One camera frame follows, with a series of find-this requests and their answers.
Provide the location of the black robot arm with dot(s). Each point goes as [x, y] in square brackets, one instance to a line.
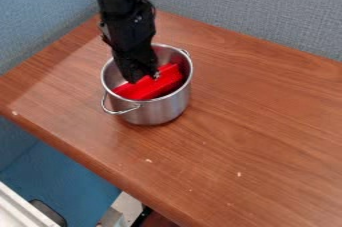
[127, 25]

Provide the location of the red rectangular block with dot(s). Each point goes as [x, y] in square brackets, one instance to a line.
[150, 88]

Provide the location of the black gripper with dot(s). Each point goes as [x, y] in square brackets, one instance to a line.
[129, 29]

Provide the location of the white device with black part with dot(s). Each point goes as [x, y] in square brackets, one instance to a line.
[19, 213]

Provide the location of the stainless steel pot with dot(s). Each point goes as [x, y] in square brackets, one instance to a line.
[155, 111]

